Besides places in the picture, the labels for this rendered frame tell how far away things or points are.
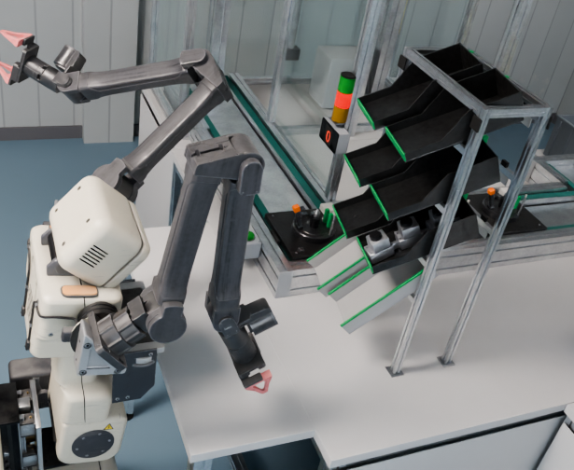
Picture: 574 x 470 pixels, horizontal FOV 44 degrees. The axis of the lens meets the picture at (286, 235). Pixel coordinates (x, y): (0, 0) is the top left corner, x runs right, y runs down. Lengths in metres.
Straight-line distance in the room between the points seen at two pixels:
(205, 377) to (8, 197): 2.42
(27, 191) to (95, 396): 2.47
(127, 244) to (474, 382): 1.07
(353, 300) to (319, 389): 0.25
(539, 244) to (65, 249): 1.69
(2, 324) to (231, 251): 2.02
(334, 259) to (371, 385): 0.37
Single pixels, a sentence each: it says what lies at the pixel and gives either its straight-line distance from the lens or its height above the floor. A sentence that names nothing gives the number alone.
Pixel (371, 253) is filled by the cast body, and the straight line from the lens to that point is 1.81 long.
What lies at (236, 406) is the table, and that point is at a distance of 1.85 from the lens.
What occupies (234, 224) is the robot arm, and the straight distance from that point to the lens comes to 1.38.
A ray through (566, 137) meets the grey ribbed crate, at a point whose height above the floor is 0.77.
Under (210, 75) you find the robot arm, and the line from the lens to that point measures 1.83.
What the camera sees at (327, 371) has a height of 0.86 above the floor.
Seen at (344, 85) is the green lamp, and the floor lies 1.39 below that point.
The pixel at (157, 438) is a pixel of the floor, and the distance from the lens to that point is 2.87.
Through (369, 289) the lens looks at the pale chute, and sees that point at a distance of 1.95.
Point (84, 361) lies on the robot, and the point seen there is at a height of 1.16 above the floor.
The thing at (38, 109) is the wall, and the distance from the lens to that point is 4.58.
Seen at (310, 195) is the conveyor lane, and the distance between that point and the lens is 2.51.
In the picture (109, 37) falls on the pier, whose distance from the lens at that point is 4.35.
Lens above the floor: 2.24
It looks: 35 degrees down
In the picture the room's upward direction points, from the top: 11 degrees clockwise
